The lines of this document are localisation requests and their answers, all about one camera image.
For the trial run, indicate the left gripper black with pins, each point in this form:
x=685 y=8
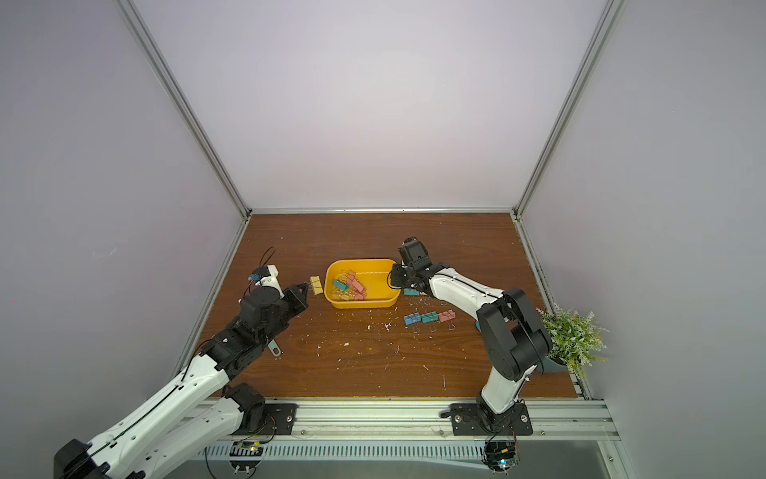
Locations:
x=298 y=302

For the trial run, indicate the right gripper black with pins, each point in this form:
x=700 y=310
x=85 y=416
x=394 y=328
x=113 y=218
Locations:
x=401 y=276

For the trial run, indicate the yellow binder clip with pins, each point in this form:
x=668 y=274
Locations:
x=316 y=285

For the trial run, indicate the yellow plastic storage box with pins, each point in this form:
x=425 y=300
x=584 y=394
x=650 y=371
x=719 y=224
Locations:
x=360 y=284

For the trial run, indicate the blue binder clip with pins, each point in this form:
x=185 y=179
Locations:
x=412 y=319

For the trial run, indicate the pink binder clip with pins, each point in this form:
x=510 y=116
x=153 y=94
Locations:
x=447 y=316

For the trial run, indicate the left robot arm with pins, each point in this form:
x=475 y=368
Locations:
x=197 y=407

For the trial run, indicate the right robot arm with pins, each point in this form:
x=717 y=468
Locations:
x=514 y=335

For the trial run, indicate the left controller board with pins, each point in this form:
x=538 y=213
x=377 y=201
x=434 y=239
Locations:
x=245 y=456

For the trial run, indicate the controller board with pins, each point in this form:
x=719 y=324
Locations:
x=501 y=456
x=245 y=456

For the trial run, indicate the small potted green plant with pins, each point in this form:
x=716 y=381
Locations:
x=578 y=340

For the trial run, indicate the right controller board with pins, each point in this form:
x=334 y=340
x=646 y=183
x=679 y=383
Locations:
x=501 y=456

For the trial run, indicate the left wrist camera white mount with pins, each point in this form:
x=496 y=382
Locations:
x=266 y=276

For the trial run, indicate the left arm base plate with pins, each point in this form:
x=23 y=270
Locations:
x=269 y=419

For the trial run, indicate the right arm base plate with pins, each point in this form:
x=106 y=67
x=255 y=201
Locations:
x=474 y=419

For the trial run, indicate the aluminium front rail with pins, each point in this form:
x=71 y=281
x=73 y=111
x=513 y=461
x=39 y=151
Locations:
x=423 y=419

